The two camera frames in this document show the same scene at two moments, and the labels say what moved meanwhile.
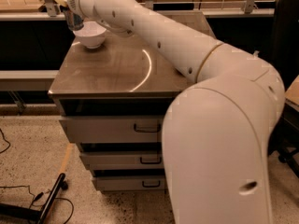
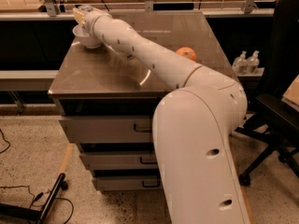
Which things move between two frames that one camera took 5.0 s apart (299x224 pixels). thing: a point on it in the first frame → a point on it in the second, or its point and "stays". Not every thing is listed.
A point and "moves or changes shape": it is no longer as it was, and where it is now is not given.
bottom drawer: x=131 y=184 stays
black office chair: x=285 y=56 stays
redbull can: x=74 y=21 moves or changes shape
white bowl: x=92 y=34 stays
